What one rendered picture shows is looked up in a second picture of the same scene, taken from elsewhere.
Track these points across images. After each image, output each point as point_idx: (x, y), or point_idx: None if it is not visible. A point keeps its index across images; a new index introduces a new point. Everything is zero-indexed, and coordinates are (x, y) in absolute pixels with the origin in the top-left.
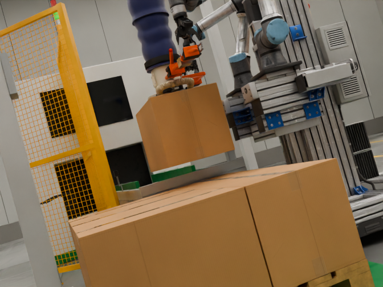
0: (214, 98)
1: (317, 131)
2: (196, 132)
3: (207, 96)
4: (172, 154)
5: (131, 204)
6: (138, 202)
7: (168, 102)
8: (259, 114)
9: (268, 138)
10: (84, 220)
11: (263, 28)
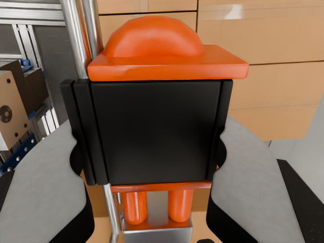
0: (85, 182)
1: None
2: None
3: (100, 189)
4: None
5: (250, 101)
6: (244, 96)
7: (200, 190)
8: (26, 86)
9: (35, 120)
10: (319, 66)
11: None
